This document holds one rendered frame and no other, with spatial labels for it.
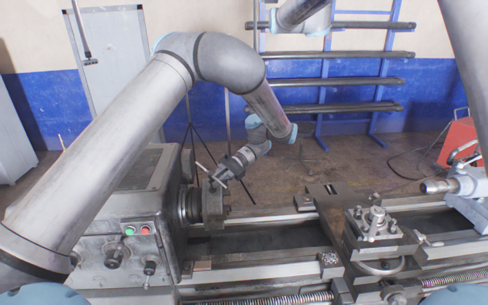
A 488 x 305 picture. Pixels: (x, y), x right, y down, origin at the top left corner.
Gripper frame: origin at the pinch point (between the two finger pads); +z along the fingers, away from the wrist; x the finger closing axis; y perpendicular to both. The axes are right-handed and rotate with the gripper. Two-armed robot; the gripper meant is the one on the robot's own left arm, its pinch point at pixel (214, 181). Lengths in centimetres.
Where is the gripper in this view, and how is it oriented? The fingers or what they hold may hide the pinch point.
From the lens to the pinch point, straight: 111.7
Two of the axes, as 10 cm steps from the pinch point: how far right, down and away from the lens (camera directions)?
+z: -7.2, 5.4, -4.4
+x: 7.0, 5.3, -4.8
